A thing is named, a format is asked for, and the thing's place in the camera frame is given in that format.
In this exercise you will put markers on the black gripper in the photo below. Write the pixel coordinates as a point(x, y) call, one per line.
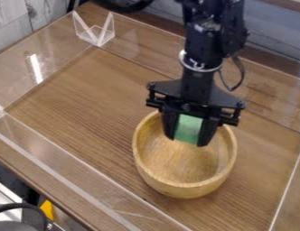
point(194, 96)

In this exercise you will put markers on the green rectangular block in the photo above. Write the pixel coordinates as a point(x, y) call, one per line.
point(188, 129)

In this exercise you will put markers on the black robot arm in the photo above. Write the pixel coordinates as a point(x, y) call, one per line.
point(216, 36)

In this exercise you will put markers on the brown wooden bowl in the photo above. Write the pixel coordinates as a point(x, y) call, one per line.
point(178, 169)

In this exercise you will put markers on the yellow sticker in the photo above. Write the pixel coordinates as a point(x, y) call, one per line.
point(47, 208)

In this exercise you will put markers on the clear acrylic corner bracket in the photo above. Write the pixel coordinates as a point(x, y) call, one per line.
point(98, 35)

